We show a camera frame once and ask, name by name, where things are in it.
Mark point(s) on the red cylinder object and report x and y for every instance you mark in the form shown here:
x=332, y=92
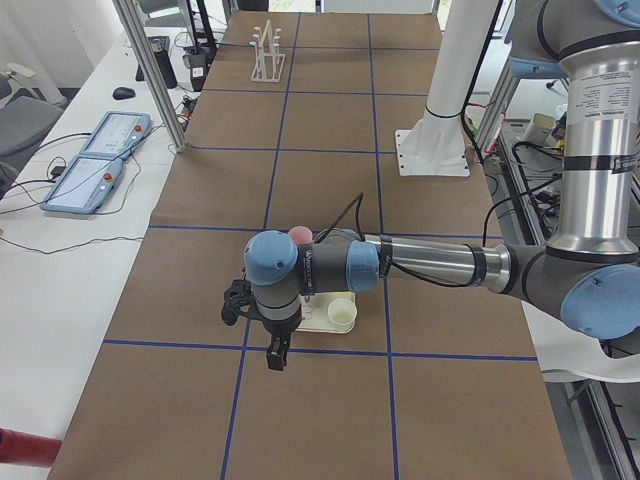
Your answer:
x=24, y=449

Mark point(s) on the cream plastic cup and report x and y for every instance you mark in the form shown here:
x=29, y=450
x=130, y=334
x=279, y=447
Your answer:
x=342, y=313

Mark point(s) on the black computer mouse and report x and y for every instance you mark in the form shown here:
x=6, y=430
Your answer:
x=123, y=93

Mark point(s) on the cream plastic tray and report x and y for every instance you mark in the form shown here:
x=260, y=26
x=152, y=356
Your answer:
x=314, y=311

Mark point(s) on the aluminium frame post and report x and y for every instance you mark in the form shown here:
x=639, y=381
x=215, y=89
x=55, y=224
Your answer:
x=134, y=29

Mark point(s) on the pink plastic cup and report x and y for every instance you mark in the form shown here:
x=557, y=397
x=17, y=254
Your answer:
x=301, y=235

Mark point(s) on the lower teach pendant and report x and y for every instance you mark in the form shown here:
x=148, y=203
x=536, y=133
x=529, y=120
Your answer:
x=84, y=185

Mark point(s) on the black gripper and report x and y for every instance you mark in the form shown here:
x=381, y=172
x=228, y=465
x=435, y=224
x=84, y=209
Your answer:
x=279, y=327

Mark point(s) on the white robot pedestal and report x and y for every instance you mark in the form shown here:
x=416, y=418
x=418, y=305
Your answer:
x=435, y=146

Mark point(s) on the teach pendant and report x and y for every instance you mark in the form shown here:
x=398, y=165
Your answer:
x=84, y=185
x=117, y=134

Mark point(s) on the brown paper table cover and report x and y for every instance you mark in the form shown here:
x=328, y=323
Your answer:
x=432, y=383

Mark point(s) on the upper teach pendant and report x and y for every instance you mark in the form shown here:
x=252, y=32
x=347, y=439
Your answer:
x=117, y=134

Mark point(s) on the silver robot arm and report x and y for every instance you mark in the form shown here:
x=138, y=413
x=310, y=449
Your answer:
x=586, y=275

